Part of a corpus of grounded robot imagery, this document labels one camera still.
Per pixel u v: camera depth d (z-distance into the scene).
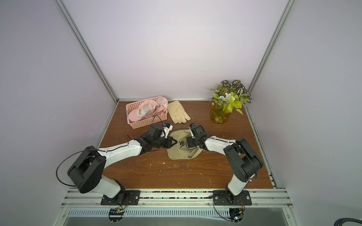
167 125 0.80
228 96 0.89
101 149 0.49
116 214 0.72
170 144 0.76
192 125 0.85
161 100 1.07
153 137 0.68
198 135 0.73
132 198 0.73
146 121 1.00
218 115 1.01
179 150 0.86
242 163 0.45
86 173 0.44
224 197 0.73
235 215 0.71
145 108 1.07
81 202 0.72
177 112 1.10
